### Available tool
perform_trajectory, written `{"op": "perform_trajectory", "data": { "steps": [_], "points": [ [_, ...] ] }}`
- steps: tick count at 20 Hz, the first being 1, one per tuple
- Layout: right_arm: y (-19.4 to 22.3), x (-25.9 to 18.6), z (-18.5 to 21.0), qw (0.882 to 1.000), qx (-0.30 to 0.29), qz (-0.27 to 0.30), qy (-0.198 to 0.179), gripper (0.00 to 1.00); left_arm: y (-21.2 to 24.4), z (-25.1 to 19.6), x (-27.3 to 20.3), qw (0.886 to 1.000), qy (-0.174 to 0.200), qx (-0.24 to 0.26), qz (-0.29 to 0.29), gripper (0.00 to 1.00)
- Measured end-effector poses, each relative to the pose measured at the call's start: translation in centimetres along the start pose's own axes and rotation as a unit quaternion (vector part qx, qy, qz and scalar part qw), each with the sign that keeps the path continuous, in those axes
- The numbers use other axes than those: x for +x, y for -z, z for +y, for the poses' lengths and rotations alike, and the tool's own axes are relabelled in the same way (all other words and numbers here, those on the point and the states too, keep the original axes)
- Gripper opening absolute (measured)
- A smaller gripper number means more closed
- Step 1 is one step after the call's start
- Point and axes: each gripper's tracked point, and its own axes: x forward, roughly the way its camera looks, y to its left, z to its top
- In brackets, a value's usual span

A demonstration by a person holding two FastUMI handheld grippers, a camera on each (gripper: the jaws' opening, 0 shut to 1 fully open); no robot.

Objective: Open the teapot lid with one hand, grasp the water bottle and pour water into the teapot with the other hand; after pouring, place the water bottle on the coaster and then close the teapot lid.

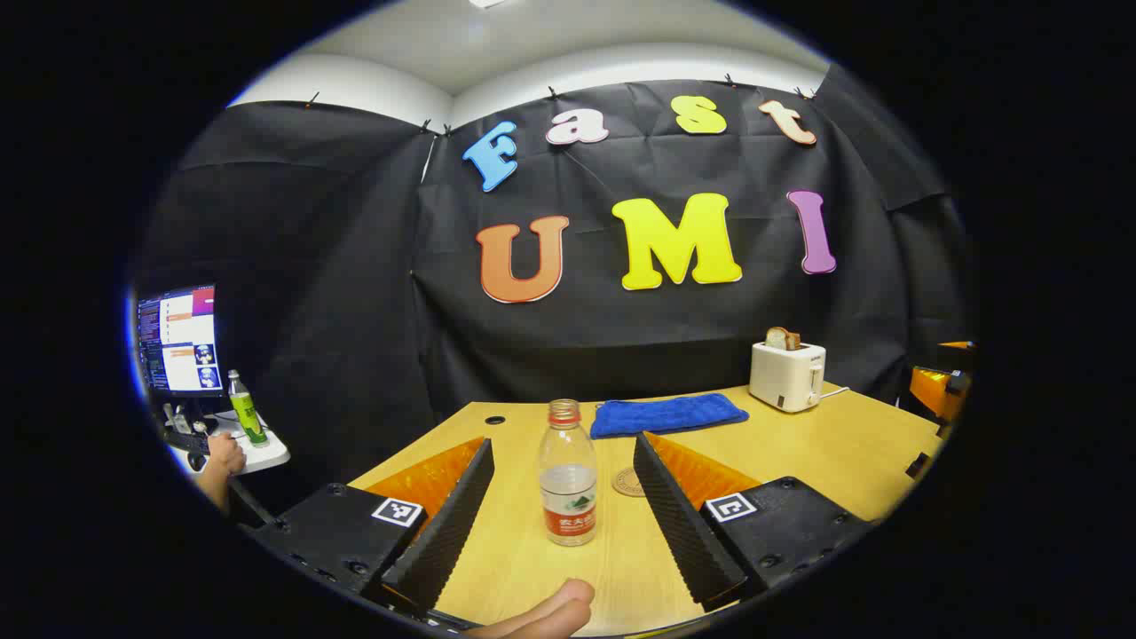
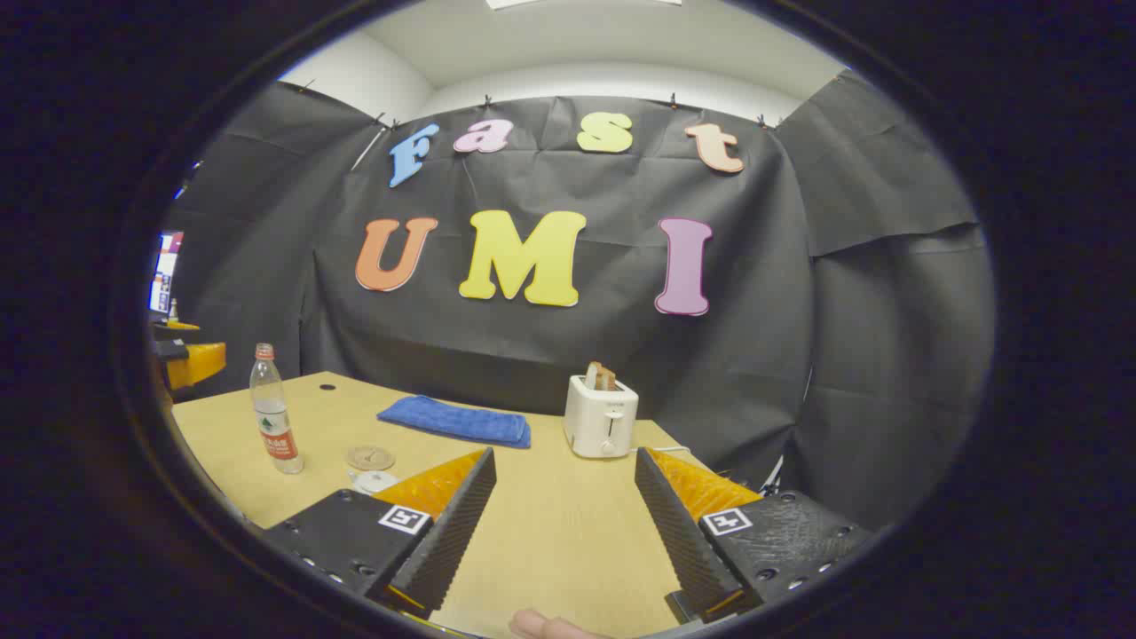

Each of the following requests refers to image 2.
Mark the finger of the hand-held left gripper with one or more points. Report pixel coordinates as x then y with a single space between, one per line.
176 330
200 364

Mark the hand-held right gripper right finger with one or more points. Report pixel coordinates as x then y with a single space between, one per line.
679 541

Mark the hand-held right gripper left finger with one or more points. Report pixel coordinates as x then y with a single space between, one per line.
448 541

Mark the clear plastic water bottle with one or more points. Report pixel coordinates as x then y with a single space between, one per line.
275 417

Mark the white teacup lid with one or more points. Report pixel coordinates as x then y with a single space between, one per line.
377 478

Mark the round wooden coaster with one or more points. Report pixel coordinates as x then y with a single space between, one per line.
370 458

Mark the computer monitor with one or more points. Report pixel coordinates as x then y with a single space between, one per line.
164 275

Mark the blue folded towel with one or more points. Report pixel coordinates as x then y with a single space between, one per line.
453 422

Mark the white toaster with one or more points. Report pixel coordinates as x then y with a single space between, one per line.
601 417

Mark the toast slice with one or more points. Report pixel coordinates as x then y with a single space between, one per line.
600 376

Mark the white ceiling light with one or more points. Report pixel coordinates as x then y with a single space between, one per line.
532 3

